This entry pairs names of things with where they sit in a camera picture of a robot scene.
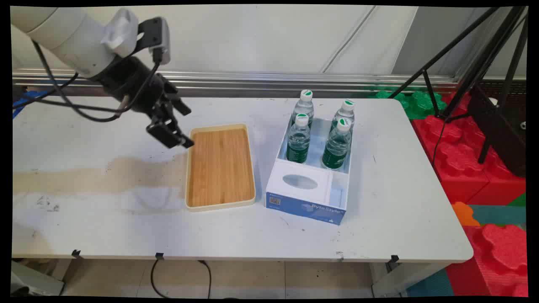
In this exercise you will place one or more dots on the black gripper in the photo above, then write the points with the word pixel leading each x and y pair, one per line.
pixel 130 82

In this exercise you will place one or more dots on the green label water bottle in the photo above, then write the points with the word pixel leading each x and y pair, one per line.
pixel 298 141
pixel 346 110
pixel 304 105
pixel 337 147

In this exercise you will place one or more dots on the wooden tray with cream rim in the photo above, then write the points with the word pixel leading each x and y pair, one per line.
pixel 220 166

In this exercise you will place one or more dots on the blue foam piece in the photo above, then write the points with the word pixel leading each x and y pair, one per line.
pixel 29 99

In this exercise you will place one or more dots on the white and blue cardboard box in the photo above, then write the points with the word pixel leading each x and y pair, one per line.
pixel 311 185

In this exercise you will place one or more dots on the white table leg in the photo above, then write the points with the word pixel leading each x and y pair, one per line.
pixel 36 277
pixel 404 280

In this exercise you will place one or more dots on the green foam block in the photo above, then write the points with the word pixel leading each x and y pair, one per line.
pixel 421 103

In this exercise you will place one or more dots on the large red foam block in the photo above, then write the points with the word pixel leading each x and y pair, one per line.
pixel 459 160

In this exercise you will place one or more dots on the orange foam piece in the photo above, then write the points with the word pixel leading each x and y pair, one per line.
pixel 464 213

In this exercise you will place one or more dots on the black tripod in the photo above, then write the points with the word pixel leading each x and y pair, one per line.
pixel 476 54

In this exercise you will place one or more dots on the black panel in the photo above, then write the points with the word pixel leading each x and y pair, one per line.
pixel 501 134

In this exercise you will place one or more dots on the teal foam mat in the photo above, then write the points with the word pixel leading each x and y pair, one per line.
pixel 501 214

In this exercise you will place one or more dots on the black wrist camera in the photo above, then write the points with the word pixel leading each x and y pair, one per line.
pixel 156 35

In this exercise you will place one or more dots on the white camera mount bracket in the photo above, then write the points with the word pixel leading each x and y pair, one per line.
pixel 120 31

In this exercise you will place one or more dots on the aluminium wall rail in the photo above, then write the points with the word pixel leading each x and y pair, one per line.
pixel 273 82

